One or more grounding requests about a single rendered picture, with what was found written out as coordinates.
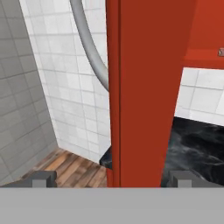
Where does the red cabinet door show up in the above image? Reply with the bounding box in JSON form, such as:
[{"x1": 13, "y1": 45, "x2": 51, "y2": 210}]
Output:
[{"x1": 105, "y1": 0, "x2": 198, "y2": 188}]

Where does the red wall cabinet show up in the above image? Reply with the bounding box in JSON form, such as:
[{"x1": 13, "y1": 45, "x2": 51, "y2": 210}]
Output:
[{"x1": 182, "y1": 0, "x2": 224, "y2": 70}]

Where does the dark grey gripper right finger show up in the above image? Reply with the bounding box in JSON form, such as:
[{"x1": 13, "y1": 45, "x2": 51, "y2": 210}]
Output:
[{"x1": 168, "y1": 170, "x2": 223, "y2": 188}]

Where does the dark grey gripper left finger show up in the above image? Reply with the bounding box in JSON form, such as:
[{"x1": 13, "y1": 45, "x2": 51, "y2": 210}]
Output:
[{"x1": 2, "y1": 171, "x2": 58, "y2": 188}]

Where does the grey curved door handle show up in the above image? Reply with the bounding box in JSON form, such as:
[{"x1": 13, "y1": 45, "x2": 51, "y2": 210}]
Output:
[{"x1": 69, "y1": 0, "x2": 110, "y2": 93}]

